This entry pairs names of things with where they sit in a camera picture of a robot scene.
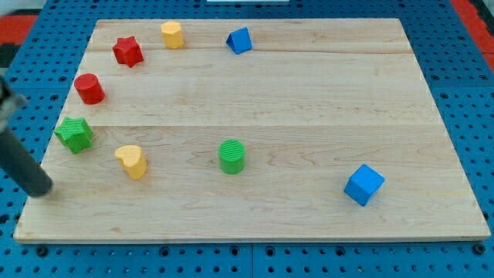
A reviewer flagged green cylinder block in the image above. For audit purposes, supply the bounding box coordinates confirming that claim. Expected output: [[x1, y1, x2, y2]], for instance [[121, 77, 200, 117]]
[[218, 139, 245, 175]]

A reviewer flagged green star block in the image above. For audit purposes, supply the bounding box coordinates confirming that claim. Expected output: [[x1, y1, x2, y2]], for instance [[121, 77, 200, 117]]
[[54, 117, 93, 154]]

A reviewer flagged wooden board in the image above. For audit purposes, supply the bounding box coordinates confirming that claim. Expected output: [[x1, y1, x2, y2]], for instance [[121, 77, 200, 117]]
[[14, 19, 490, 244]]

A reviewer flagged red cylinder block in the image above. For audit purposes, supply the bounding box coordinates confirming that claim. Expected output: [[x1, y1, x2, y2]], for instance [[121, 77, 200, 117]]
[[74, 73, 105, 105]]

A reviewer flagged blue cube block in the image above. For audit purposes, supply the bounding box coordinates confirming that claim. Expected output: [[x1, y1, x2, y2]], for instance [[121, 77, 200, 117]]
[[343, 164, 385, 206]]

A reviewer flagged yellow hexagon block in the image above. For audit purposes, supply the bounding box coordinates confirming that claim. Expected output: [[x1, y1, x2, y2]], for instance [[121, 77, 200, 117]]
[[161, 21, 184, 49]]

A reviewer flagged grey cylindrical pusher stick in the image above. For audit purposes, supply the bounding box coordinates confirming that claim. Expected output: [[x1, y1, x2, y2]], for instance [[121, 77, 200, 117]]
[[1, 77, 53, 198]]

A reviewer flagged yellow heart block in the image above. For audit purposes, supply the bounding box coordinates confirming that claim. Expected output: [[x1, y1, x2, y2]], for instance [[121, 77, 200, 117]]
[[114, 145, 147, 180]]

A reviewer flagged blue triangle block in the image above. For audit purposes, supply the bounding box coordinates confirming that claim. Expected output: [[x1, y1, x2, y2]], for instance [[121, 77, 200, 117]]
[[226, 27, 252, 55]]

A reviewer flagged red star block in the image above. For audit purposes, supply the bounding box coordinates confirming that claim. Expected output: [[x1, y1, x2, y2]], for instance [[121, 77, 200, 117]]
[[113, 36, 144, 68]]

